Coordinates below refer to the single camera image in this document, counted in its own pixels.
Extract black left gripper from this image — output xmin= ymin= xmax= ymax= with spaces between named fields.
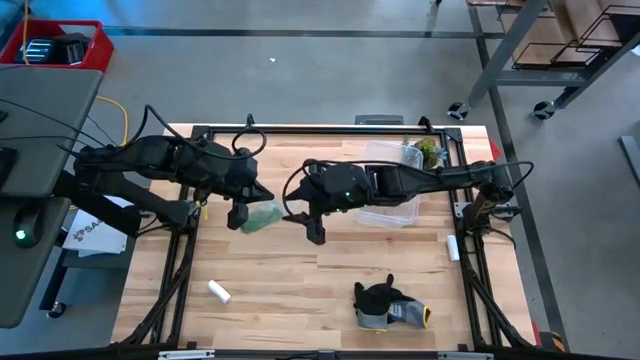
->
xmin=218 ymin=154 xmax=275 ymax=232

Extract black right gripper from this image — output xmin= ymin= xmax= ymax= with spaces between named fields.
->
xmin=282 ymin=167 xmax=342 ymax=246

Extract clear plastic bag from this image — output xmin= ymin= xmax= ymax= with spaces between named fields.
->
xmin=238 ymin=198 xmax=301 ymax=236

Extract clear plastic bin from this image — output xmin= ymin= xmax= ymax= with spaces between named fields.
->
xmin=353 ymin=140 xmax=425 ymax=230

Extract black grey work glove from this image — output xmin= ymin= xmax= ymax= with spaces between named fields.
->
xmin=353 ymin=273 xmax=433 ymax=332

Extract small white roll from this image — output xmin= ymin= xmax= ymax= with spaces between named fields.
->
xmin=206 ymin=279 xmax=233 ymax=305
xmin=445 ymin=233 xmax=461 ymax=263

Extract small grey box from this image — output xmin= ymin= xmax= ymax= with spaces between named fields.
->
xmin=354 ymin=114 xmax=405 ymax=126

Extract small green artificial plant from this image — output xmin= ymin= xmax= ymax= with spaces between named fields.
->
xmin=401 ymin=136 xmax=448 ymax=172

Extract white printed paper sheet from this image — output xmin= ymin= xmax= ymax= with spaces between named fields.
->
xmin=62 ymin=194 xmax=140 ymax=257

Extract red plastic crate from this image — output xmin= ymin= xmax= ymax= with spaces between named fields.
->
xmin=0 ymin=19 xmax=116 ymax=74

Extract grey equipment cart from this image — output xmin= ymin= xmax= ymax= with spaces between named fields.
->
xmin=0 ymin=64 xmax=105 ymax=330

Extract black device with blue light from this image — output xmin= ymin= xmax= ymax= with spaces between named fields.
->
xmin=10 ymin=207 xmax=45 ymax=250

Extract grey metal shelf cart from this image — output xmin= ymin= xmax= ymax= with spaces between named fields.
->
xmin=446 ymin=0 xmax=640 ymax=122

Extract black box with silver slats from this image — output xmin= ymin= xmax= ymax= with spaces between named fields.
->
xmin=14 ymin=37 xmax=55 ymax=65

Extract flat cardboard sheets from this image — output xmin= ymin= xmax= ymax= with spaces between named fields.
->
xmin=499 ymin=0 xmax=640 ymax=66

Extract grey metal bar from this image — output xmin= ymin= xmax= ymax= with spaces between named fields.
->
xmin=617 ymin=134 xmax=640 ymax=189

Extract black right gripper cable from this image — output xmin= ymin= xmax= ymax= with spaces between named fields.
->
xmin=281 ymin=158 xmax=326 ymax=217

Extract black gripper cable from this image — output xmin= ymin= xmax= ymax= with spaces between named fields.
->
xmin=142 ymin=103 xmax=268 ymax=162
xmin=281 ymin=158 xmax=326 ymax=217

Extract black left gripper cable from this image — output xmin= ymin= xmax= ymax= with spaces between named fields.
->
xmin=142 ymin=103 xmax=268 ymax=162

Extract yellow cable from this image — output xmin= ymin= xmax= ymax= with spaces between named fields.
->
xmin=96 ymin=94 xmax=130 ymax=146

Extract grey metal bracket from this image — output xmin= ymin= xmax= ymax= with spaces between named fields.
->
xmin=492 ymin=202 xmax=523 ymax=222

